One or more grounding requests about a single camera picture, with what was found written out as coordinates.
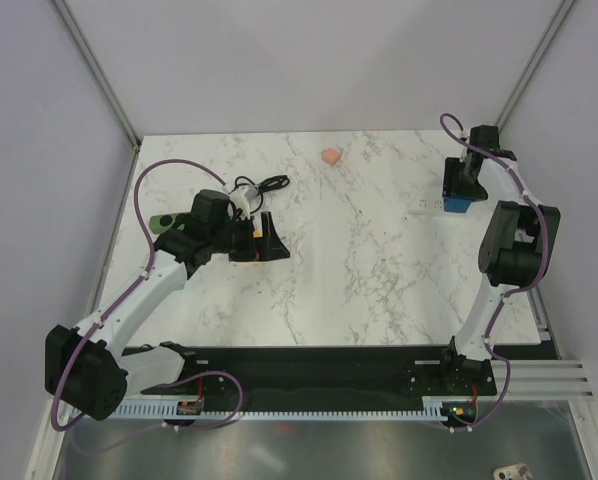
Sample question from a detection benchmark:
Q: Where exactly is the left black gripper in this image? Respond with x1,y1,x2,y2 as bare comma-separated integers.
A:
209,212,289,263

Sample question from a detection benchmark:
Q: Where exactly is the blue cube socket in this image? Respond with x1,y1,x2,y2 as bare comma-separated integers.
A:
443,197,473,214

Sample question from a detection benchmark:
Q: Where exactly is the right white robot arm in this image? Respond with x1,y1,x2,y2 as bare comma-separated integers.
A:
436,125,561,395

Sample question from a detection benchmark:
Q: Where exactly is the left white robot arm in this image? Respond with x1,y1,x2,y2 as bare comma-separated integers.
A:
45,189,290,420

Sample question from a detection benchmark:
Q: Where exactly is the white triangular power strip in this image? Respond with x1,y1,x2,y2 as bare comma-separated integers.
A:
408,196,445,217

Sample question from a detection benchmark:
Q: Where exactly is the pink cube block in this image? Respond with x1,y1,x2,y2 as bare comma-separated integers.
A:
322,148,342,166

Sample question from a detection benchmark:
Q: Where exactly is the green power strip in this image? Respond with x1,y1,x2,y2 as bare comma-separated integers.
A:
148,212,186,235

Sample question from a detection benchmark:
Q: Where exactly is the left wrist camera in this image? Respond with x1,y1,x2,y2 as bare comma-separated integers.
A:
228,184,260,220

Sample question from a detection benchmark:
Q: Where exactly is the black coiled cable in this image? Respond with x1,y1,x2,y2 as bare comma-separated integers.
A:
231,174,290,216

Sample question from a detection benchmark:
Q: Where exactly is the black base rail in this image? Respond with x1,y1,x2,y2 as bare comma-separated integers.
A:
118,343,530,414

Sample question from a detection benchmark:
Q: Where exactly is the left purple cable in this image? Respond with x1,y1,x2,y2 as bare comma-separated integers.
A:
50,158,230,432

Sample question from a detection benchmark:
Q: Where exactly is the white cable duct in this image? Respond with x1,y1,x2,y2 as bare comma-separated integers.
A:
109,396,476,421

